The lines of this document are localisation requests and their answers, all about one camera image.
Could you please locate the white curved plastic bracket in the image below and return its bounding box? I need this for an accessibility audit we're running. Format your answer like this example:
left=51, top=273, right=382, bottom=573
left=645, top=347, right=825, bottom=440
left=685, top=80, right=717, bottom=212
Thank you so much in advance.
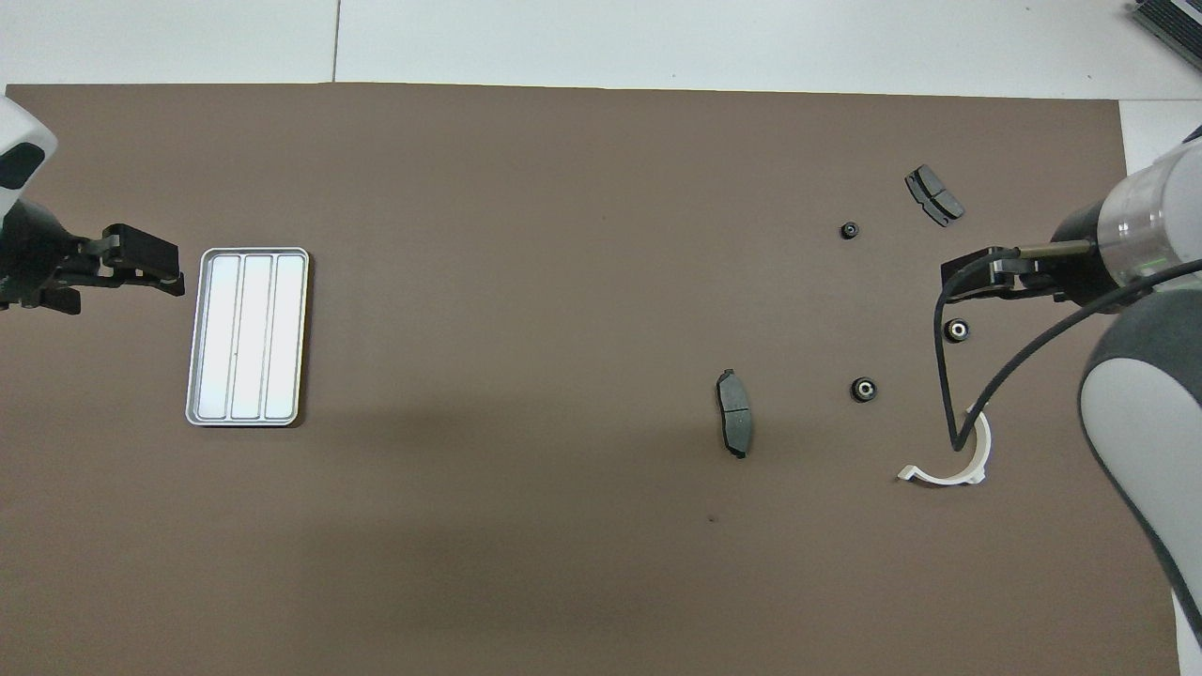
left=897, top=401, right=992, bottom=487

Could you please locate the silver metal tray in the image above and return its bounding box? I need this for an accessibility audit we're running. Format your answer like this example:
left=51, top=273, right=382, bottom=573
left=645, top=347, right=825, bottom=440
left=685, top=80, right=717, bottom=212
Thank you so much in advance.
left=185, top=247, right=311, bottom=428

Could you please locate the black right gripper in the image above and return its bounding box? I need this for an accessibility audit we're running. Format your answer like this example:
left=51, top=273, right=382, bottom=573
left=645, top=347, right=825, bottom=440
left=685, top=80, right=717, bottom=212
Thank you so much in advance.
left=942, top=202, right=1128, bottom=306

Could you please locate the brown table mat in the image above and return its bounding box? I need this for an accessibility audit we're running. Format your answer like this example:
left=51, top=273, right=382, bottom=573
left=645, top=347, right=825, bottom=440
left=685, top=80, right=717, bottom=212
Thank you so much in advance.
left=0, top=83, right=1182, bottom=676

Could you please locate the dark grey brake pad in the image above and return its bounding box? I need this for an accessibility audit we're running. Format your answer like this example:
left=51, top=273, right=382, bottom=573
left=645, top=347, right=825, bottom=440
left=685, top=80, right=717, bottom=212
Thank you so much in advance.
left=904, top=164, right=965, bottom=228
left=716, top=368, right=755, bottom=460

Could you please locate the grey ribbed device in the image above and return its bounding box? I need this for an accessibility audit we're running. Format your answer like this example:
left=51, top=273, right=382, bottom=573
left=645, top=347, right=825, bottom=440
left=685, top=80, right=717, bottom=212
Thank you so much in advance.
left=1130, top=0, right=1202, bottom=59

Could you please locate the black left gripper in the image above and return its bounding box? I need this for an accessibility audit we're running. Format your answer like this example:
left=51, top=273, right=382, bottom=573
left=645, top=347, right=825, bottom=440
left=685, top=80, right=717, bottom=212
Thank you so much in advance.
left=0, top=199, right=186, bottom=315

